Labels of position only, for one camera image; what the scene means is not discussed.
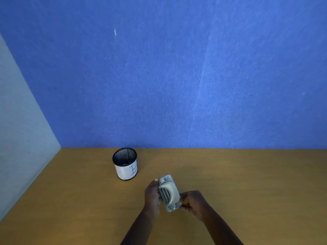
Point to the person's right hand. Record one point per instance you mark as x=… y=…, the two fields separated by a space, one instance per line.
x=195 y=204

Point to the person's left hand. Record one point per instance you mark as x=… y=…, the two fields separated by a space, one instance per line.
x=152 y=197

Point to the person's left fingers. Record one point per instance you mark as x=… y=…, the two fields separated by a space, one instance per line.
x=156 y=184

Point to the person's right fingers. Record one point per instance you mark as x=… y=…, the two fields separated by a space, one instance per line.
x=184 y=201

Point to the grey metal hole punch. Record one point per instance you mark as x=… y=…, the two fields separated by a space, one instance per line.
x=168 y=193

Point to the person's right forearm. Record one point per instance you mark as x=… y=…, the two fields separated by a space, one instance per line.
x=221 y=230

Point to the person's left forearm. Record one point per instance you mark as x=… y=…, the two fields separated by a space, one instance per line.
x=139 y=228

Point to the black mesh pen holder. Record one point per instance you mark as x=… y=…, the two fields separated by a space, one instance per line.
x=125 y=164

